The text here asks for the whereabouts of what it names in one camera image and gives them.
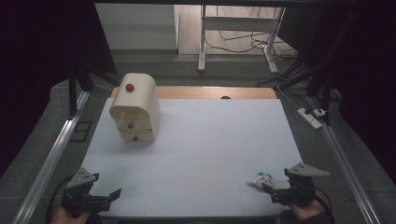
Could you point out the black metal stand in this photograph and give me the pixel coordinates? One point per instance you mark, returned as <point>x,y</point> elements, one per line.
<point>72,90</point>
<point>325,84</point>

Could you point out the dark curtain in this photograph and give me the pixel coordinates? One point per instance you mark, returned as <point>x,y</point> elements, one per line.
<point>34,62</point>
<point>367,77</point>

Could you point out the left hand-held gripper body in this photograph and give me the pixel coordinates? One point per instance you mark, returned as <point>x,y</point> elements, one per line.
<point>77,199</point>

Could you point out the person's left hand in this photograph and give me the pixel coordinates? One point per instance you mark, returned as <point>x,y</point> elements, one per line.
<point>67,217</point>

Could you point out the white cabinet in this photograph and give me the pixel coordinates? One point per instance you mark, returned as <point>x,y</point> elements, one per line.
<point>137,26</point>

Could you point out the white power strip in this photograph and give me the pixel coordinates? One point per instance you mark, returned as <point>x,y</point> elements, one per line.
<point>308,118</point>

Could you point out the aluminium rail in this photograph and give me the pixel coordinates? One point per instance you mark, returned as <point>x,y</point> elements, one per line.
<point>49,165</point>
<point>348,171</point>

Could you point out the white table mat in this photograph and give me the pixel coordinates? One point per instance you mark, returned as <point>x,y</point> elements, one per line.
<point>202,140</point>

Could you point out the cream drawer cabinet red knobs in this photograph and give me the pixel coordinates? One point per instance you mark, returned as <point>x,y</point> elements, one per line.
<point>137,99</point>

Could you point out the small blue white plush toy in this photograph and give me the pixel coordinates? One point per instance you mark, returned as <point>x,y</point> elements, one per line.
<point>260,180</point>

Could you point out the dark table grommet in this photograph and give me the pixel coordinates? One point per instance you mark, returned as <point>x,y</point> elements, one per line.
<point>225,97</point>

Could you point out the person's right hand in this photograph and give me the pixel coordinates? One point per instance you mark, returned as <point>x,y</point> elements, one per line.
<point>305,210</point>

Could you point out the white plug adapter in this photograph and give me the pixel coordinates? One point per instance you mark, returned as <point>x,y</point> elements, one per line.
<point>320,112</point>

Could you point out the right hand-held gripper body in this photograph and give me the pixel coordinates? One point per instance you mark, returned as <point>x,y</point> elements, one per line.
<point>299,193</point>

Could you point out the white desk frame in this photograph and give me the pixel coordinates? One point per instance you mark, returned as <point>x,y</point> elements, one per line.
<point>236,23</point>

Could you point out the clear drawer with red knob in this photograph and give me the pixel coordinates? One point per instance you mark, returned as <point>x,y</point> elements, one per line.
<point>140,137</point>

